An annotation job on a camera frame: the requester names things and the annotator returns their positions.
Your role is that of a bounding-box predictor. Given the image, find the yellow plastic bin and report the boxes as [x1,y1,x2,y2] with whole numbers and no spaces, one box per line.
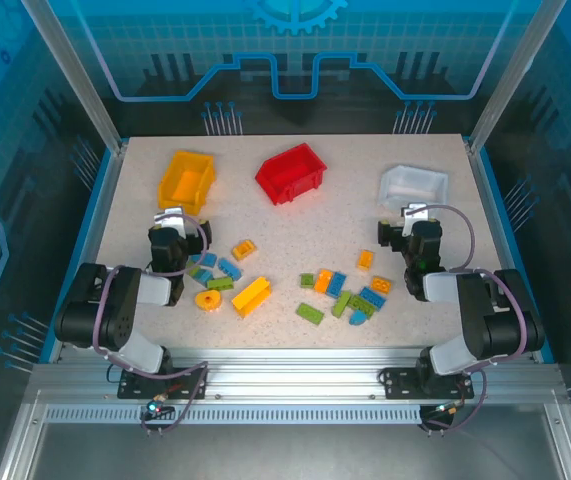
[157,150,216,211]

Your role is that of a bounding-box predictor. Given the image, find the white plastic bin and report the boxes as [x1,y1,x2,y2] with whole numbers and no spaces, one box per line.
[377,164,452,214]

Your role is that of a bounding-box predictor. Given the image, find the yellow curved brick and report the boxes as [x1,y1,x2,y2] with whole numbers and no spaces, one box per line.
[231,239,258,262]

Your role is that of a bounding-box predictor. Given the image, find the blue two-by-four brick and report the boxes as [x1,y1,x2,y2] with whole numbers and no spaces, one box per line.
[326,271,349,300]
[217,257,244,281]
[358,286,387,307]

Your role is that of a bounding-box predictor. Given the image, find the yellow round brick red print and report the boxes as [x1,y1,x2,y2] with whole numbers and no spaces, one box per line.
[194,289,224,314]

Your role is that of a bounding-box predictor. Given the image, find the orange two-by-four brick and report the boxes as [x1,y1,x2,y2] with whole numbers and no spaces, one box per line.
[313,268,335,294]

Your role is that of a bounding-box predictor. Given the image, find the long yellow brick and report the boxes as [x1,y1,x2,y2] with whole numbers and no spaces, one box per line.
[231,276,273,319]

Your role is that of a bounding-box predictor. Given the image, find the red plastic bin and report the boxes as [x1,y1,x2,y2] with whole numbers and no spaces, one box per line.
[254,142,327,207]

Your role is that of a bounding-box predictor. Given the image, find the small lit circuit board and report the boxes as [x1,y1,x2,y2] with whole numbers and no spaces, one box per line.
[422,402,467,427]
[139,394,176,422]

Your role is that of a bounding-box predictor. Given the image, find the grey metal panel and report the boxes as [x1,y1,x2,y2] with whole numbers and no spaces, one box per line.
[27,423,569,480]

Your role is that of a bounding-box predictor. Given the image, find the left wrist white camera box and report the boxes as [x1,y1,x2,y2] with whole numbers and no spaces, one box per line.
[153,206,187,239]

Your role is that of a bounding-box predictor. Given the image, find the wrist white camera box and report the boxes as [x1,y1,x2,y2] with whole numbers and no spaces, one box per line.
[153,206,187,239]
[400,202,431,236]

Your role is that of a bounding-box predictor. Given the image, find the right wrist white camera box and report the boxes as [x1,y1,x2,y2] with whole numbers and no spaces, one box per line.
[400,202,431,236]

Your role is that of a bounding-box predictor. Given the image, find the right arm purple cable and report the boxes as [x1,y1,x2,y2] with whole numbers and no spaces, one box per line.
[404,203,529,434]

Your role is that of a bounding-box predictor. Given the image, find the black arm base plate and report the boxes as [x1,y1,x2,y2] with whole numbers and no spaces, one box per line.
[117,367,210,401]
[381,367,475,400]

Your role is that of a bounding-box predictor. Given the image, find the aluminium mounting rail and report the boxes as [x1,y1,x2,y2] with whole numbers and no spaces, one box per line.
[29,347,569,404]

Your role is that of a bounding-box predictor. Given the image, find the aluminium frame post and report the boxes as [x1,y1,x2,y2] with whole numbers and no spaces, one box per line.
[467,0,569,154]
[20,0,129,154]

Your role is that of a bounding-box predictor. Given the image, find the slotted grey cable duct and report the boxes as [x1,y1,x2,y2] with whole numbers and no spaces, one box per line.
[43,404,424,426]

